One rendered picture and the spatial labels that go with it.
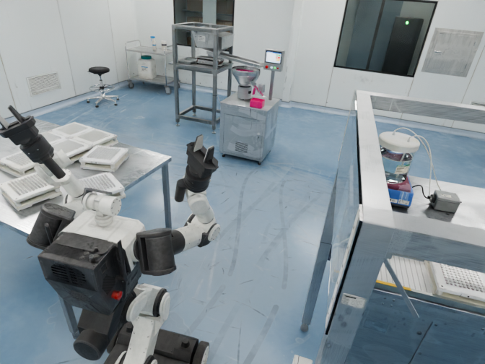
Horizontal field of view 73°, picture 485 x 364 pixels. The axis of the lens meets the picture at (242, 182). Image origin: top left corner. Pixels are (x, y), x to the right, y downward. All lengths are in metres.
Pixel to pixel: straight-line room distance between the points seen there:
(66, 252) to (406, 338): 1.67
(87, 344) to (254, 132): 3.25
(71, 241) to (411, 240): 1.00
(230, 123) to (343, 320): 3.61
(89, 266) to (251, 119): 3.27
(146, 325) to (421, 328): 1.40
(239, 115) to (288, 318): 2.53
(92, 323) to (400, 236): 1.14
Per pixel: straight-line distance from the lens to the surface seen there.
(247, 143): 4.25
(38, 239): 1.40
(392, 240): 0.69
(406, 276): 1.86
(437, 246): 0.71
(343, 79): 6.67
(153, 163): 2.50
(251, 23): 6.92
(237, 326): 2.46
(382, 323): 1.99
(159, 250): 1.16
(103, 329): 1.43
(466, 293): 1.83
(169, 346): 2.17
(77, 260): 1.16
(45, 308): 2.81
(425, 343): 2.10
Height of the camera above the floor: 2.00
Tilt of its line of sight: 31 degrees down
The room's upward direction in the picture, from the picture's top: 4 degrees clockwise
